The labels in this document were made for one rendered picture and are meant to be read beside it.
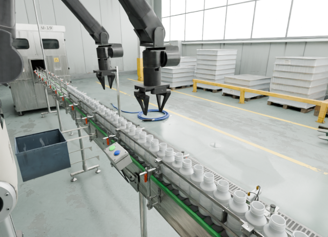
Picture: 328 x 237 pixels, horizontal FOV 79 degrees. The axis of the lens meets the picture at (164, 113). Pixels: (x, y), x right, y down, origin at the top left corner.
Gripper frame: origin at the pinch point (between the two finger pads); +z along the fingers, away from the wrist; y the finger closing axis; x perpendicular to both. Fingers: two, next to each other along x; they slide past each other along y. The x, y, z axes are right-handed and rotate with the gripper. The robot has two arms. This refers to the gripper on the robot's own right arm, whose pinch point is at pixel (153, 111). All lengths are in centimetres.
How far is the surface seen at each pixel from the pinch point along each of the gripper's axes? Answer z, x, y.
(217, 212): 34.2, -21.2, 11.7
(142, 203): 72, 35, 13
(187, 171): 27.2, -4.2, 13.0
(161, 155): 28.0, 13.5, 12.9
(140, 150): 33.2, 31.3, 11.9
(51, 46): -23, 525, 54
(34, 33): -50, 526, 24
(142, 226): 92, 35, 13
